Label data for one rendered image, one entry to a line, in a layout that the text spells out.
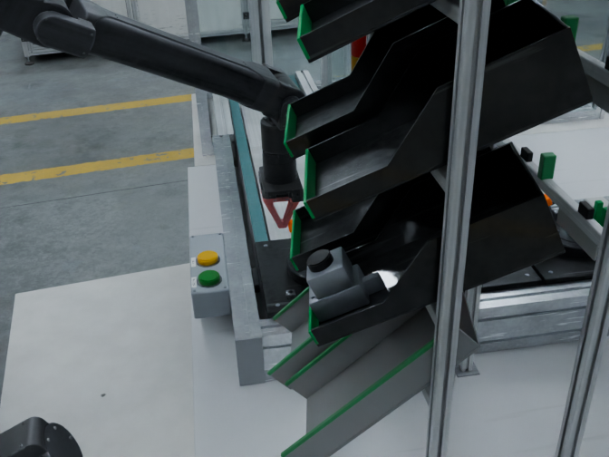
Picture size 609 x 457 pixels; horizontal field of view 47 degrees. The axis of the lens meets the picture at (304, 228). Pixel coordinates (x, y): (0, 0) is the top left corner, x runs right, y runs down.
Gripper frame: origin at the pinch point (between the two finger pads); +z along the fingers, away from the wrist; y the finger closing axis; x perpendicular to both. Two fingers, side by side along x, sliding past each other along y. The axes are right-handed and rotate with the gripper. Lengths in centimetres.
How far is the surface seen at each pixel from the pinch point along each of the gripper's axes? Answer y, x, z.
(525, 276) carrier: -9.9, -42.6, 10.0
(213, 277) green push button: 0.4, 13.2, 10.4
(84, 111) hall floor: 372, 98, 109
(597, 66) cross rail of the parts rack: -44, -28, -40
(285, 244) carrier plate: 9.8, -1.5, 10.4
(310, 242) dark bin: -27.4, -1.0, -12.4
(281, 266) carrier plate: 2.1, 0.3, 10.4
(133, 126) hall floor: 336, 62, 109
